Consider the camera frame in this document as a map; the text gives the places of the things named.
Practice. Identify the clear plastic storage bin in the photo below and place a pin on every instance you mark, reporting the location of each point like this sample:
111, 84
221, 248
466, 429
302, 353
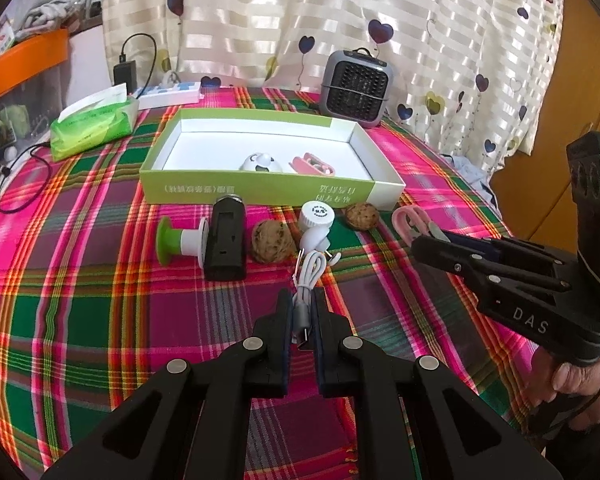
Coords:
27, 110

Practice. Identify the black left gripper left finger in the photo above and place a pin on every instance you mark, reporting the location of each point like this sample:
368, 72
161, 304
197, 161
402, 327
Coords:
190, 421

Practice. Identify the white mushroom shaped plug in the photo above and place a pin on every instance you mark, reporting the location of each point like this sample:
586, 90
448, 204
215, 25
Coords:
315, 238

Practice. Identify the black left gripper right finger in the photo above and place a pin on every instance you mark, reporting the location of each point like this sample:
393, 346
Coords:
415, 419

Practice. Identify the green tissue pack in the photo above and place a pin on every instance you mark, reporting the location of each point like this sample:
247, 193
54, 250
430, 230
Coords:
104, 116

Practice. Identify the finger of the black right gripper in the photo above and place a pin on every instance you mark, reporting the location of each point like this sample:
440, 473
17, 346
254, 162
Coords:
499, 285
505, 254

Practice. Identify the plaid tablecloth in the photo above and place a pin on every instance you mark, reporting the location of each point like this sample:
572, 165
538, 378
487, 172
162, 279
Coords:
87, 313

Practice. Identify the green white spool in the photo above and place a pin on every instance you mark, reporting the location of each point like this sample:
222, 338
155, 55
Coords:
171, 242

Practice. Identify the white panda round gadget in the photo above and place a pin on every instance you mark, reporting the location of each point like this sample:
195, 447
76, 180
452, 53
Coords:
261, 162

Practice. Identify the pink green clip case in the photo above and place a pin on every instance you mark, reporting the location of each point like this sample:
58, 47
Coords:
310, 165

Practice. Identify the black rectangular device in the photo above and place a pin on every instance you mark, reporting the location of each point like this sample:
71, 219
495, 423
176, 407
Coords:
225, 258

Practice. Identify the wooden cabinet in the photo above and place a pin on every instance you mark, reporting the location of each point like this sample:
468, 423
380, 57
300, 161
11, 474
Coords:
534, 190

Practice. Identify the pink nail clipper case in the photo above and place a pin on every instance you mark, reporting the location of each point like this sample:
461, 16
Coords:
412, 221

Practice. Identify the white blue power strip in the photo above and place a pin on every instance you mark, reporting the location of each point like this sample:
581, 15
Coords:
178, 94

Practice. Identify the orange storage bin lid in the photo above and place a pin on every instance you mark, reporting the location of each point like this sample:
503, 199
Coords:
32, 57

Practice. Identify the heart pattern curtain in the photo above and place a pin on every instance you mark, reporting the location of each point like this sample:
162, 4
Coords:
469, 76

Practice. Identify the person's right hand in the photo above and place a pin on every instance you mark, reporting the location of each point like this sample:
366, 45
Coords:
549, 377

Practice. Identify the green white cardboard box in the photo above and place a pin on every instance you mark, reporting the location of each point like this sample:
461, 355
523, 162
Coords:
197, 158

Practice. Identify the black power adapter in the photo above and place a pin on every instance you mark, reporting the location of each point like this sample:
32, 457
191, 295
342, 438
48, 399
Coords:
125, 73

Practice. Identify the brown walnut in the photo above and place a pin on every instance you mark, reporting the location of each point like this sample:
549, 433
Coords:
271, 242
361, 216

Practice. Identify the grey mini heater fan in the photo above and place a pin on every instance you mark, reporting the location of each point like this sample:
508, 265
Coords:
356, 87

